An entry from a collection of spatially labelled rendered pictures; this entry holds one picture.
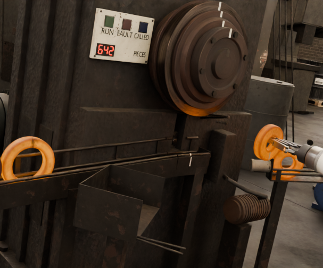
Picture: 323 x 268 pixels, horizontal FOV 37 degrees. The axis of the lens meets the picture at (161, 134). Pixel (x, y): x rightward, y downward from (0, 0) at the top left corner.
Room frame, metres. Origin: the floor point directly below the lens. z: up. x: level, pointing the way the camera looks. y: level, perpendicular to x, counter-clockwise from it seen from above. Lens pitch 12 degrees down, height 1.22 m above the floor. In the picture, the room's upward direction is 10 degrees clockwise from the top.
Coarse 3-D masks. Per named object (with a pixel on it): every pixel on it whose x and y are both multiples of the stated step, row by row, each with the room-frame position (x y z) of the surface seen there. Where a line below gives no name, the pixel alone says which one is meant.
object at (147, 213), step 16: (96, 176) 1.50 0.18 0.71; (112, 176) 1.62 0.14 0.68; (128, 176) 1.61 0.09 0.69; (144, 176) 1.60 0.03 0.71; (80, 192) 1.37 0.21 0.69; (96, 192) 1.36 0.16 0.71; (112, 192) 1.35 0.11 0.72; (128, 192) 1.61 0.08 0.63; (144, 192) 1.60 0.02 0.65; (160, 192) 1.58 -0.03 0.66; (80, 208) 1.37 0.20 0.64; (96, 208) 1.36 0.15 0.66; (112, 208) 1.35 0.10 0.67; (128, 208) 1.34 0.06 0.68; (144, 208) 1.56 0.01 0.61; (80, 224) 1.37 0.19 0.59; (96, 224) 1.36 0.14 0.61; (112, 224) 1.35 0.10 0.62; (128, 224) 1.34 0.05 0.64; (144, 224) 1.45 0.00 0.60; (112, 240) 1.47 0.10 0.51; (128, 240) 1.33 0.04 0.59; (112, 256) 1.47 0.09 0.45
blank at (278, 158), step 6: (276, 156) 2.18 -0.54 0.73; (282, 156) 2.18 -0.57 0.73; (288, 156) 2.19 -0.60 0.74; (294, 156) 2.19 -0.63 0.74; (276, 162) 2.18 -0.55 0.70; (294, 162) 2.20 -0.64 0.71; (300, 162) 2.19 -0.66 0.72; (282, 168) 2.18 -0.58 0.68; (288, 168) 2.21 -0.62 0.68; (294, 168) 2.19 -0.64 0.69; (300, 168) 2.19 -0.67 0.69
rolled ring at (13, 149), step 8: (16, 144) 1.49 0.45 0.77; (24, 144) 1.50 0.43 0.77; (32, 144) 1.52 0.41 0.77; (40, 144) 1.54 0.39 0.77; (8, 152) 1.47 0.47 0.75; (16, 152) 1.49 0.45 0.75; (40, 152) 1.58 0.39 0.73; (48, 152) 1.56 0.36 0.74; (8, 160) 1.47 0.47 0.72; (48, 160) 1.57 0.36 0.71; (8, 168) 1.47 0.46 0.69; (40, 168) 1.58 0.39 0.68; (48, 168) 1.57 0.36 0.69; (8, 176) 1.48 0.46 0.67
